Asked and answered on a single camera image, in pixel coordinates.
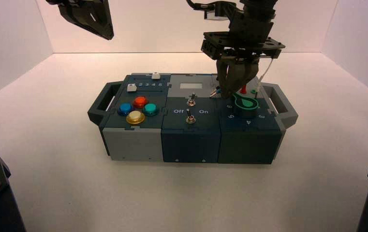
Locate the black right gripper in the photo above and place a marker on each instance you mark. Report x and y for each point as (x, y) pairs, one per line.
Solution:
(244, 40)

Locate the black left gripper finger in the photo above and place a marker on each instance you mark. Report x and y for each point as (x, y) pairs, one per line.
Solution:
(94, 19)

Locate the green pointer knob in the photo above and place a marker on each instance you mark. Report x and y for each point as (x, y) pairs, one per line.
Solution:
(247, 105)

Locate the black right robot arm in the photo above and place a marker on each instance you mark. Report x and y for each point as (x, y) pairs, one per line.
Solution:
(257, 8)

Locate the small grey display screen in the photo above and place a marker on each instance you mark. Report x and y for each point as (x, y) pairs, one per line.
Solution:
(190, 86)

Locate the dark teal grey control box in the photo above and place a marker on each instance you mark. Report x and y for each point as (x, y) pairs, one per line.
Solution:
(190, 141)

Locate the white square slider cap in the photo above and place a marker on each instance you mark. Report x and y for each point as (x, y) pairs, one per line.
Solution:
(156, 76)
(132, 87)

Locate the green round push button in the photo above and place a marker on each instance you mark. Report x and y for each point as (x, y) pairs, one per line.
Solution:
(150, 109)

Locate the red round push button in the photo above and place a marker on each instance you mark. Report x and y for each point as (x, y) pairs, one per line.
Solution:
(140, 102)

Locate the blue round push button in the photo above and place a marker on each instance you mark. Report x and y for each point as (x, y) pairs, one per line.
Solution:
(125, 109)

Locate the yellow round push button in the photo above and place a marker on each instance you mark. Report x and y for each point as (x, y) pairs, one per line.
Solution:
(135, 117)

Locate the metal toggle switch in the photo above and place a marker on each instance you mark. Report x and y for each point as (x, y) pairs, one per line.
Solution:
(190, 101)
(189, 119)

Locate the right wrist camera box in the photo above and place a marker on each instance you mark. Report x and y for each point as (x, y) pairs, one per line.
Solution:
(217, 12)

